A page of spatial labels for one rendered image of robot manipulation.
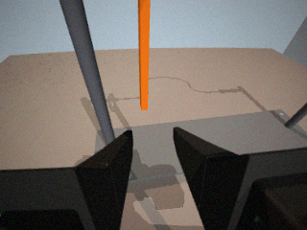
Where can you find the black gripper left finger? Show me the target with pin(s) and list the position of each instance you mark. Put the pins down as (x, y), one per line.
(96, 189)

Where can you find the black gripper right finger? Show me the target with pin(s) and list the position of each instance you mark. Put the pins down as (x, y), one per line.
(220, 180)

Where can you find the orange bar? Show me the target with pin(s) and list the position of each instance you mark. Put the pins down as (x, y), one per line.
(143, 49)

